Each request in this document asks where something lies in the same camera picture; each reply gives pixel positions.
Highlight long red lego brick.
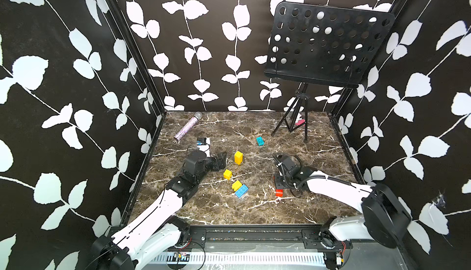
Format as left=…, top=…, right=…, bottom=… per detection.
left=275, top=189, right=283, bottom=198

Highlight tall yellow lego brick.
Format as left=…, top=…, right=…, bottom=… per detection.
left=234, top=151, right=244, bottom=165

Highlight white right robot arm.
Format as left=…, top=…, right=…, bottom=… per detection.
left=274, top=167, right=412, bottom=249

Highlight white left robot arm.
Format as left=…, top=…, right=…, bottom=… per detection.
left=86, top=151, right=227, bottom=270

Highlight small yellow lego brick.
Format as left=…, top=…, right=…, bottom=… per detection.
left=223, top=169, right=233, bottom=180

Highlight yellow lego brick beside blue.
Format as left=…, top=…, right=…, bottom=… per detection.
left=232, top=180, right=242, bottom=192

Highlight light blue lego brick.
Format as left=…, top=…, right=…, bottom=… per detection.
left=234, top=184, right=249, bottom=198

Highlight teal lego brick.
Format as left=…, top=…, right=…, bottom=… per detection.
left=256, top=136, right=264, bottom=146

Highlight purple rhinestone microphone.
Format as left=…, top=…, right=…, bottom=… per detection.
left=174, top=112, right=202, bottom=142

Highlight white perforated strip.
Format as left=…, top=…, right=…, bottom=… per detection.
left=148, top=252, right=325, bottom=267

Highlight black perforated music stand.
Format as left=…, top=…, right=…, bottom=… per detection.
left=264, top=1, right=396, bottom=132

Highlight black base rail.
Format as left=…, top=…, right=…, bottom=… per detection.
left=183, top=223, right=352, bottom=252

